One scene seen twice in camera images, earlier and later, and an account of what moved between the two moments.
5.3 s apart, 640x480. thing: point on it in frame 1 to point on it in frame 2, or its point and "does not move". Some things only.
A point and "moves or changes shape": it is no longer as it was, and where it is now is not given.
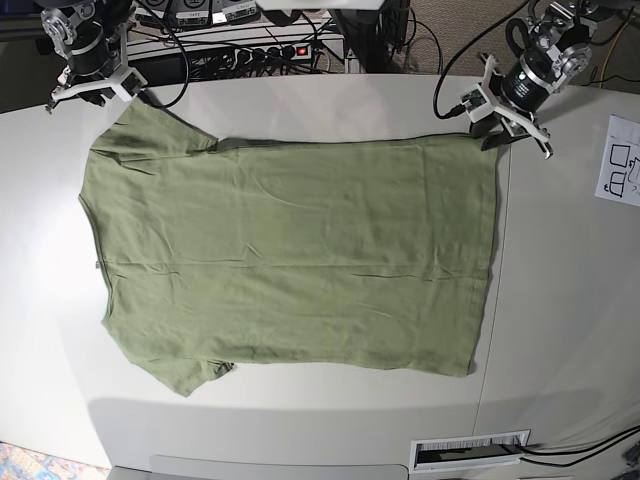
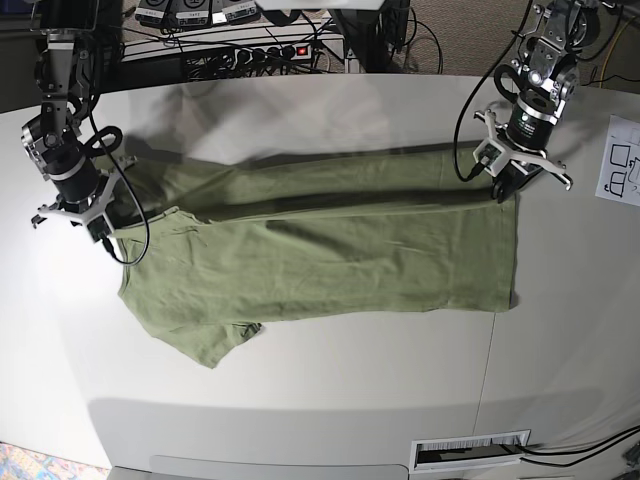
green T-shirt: x=367 y=252 moves or changes shape
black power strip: x=274 y=54 does not move
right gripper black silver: x=88 y=59 to x=77 y=182
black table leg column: x=359 y=30 does not move
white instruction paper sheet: x=618 y=176 does not move
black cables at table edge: x=579 y=449 does not move
